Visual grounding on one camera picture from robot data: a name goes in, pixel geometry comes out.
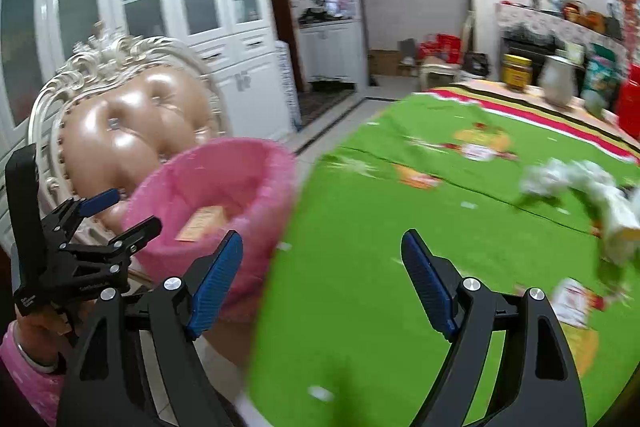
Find pink sleeve forearm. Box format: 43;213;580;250
1;321;64;426

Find white glass door cabinet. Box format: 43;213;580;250
0;0;294;168

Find tan leather ornate chair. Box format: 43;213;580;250
26;22;231;244

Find cardboard box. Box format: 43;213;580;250
368;50;401;77

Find white low cabinet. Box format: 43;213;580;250
298;20;368;90

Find pink lined trash bin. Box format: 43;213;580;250
122;138;296;323

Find red gift bags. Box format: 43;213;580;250
418;34;462;64

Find red thermos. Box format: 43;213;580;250
615;64;640;139

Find white tissue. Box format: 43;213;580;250
520;158;616;202

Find green cartoon tablecloth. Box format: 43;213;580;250
243;86;639;426

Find lace covered sideboard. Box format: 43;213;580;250
494;2;629;74

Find white stool with bag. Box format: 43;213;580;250
462;52;490;78

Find left hand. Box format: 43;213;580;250
3;300;94;375

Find white dining chair far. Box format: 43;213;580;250
419;11;475;91

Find small tan carton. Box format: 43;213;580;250
175;206;228;243

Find yellow lid jar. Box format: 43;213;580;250
501;54;532;91

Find white ceramic teapot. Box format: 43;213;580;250
538;55;576;108

